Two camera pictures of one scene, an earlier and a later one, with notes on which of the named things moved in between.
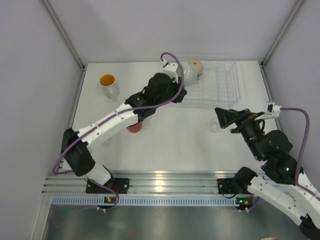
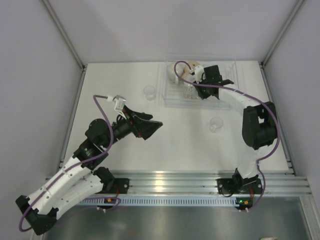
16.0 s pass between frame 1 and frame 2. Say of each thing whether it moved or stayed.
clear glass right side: stayed
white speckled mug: moved
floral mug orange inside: moved
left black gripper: moved
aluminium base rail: stayed
